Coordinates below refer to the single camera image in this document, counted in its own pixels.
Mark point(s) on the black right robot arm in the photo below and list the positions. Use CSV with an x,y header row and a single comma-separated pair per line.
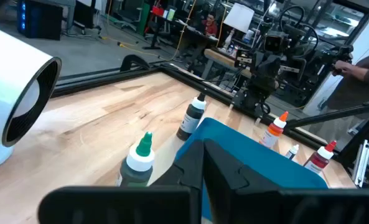
x,y
311,59

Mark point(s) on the person's hand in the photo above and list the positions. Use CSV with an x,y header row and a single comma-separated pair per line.
x,y
347,69

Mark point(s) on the aluminium extrusion piece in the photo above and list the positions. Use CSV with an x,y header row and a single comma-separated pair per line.
x,y
361,163

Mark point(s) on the wooden workbench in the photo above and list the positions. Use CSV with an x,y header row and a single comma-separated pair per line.
x,y
221,59

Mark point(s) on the black curved bracket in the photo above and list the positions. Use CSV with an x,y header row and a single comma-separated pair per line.
x,y
134,60

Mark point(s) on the black table frame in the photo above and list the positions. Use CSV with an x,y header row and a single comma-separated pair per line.
x,y
184,77

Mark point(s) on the black metal pole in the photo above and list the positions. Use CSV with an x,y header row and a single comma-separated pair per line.
x,y
333,115

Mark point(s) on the blue plastic bin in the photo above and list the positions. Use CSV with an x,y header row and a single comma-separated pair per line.
x,y
259,155

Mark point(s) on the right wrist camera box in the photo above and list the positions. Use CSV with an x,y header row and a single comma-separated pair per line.
x,y
275,42

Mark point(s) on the white table lamp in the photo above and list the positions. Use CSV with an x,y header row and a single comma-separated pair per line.
x,y
238,17

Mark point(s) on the orange food coloring bottle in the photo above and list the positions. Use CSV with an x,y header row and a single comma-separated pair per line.
x,y
272,132

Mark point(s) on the small white-capped dropper bottle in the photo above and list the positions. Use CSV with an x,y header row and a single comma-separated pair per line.
x,y
292,151

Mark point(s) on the green-capped dark green bottle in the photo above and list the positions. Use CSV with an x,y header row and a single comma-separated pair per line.
x,y
137,161

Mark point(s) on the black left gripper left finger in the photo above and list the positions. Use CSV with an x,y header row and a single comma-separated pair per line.
x,y
125,205

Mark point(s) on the red food coloring bottle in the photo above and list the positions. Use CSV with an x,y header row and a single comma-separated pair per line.
x,y
319,157

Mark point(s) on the black computer tower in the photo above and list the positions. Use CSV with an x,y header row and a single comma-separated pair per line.
x,y
39,20

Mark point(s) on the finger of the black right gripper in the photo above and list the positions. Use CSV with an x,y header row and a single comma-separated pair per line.
x,y
260,107
241,99

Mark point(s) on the white cylindrical device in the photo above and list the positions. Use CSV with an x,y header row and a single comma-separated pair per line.
x,y
7,77

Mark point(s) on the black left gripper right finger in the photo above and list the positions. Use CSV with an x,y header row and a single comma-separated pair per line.
x,y
265,205

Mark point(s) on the person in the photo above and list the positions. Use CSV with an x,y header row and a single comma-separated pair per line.
x,y
210,26
358,90

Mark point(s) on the black food coloring bottle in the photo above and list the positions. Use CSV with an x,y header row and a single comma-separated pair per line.
x,y
190,119

